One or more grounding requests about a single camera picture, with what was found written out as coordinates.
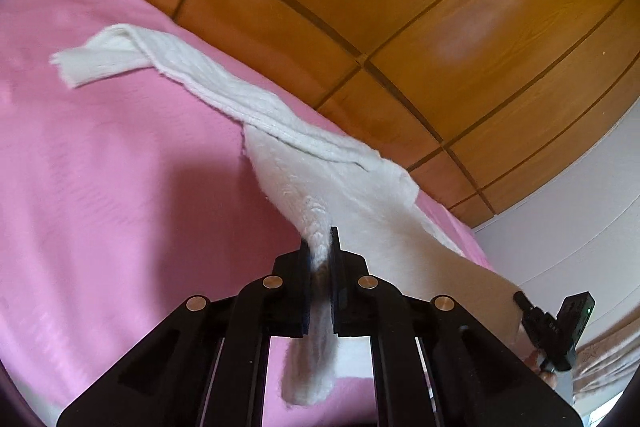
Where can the white knitted garment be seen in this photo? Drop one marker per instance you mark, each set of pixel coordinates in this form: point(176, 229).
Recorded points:
point(330, 187)

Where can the pink bed cover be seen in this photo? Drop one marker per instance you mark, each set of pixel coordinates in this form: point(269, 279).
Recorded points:
point(119, 200)

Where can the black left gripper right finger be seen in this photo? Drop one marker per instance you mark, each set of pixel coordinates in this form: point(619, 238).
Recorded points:
point(433, 363)

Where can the beige curtain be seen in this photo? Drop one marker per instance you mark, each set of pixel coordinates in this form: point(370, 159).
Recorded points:
point(604, 364)

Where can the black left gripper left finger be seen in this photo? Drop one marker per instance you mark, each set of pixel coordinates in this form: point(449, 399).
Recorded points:
point(205, 364)

